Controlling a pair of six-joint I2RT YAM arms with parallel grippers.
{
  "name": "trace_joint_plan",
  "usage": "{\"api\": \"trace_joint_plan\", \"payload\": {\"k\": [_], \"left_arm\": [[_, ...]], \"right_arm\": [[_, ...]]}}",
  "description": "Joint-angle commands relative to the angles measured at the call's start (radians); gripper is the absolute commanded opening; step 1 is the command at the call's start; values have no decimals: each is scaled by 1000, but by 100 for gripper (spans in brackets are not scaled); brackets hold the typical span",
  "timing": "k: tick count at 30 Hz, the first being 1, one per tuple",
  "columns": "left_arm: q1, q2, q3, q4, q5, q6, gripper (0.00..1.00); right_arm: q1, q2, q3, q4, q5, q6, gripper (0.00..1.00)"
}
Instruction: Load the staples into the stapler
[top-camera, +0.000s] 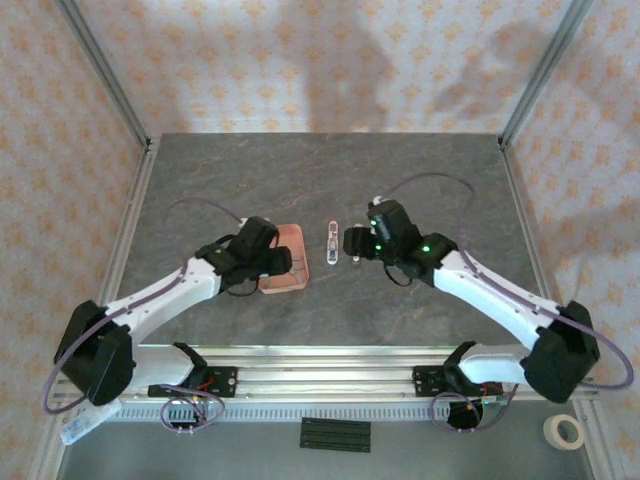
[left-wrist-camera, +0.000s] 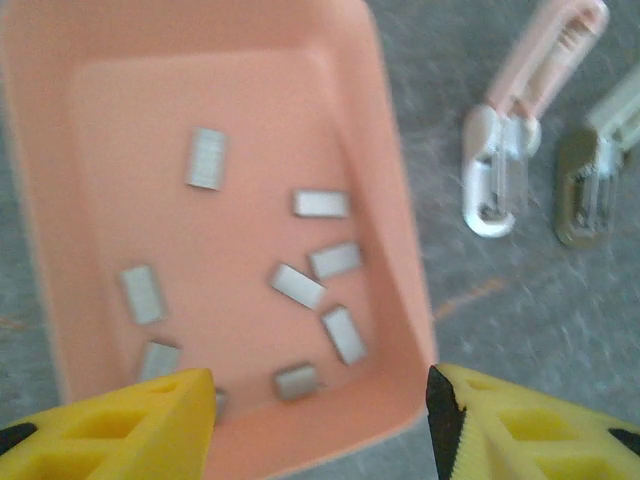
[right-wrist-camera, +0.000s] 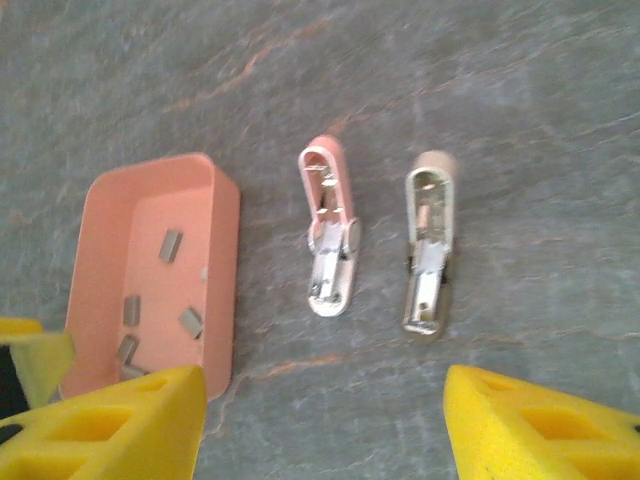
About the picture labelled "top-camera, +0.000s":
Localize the pink plastic tray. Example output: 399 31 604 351
258 223 311 297

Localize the wide aluminium base beam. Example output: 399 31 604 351
49 362 601 404

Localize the black ribbed block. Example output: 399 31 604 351
299 418 372 454

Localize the white tape roll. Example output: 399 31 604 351
543 414 585 450

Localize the aluminium table edge rail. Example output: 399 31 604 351
132 343 571 365

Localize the aluminium side rail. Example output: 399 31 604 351
498 142 551 307
97 135 162 306

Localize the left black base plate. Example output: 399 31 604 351
148 366 239 400

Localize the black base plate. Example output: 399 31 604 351
148 366 239 400
412 364 504 400

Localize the grey slotted cable duct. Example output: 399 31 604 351
112 403 484 424

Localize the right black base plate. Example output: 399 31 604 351
412 364 504 400

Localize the aluminium frame post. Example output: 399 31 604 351
53 0 154 151
498 0 597 151

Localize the lower aluminium frame bar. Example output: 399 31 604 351
572 399 611 480
27 402 81 480

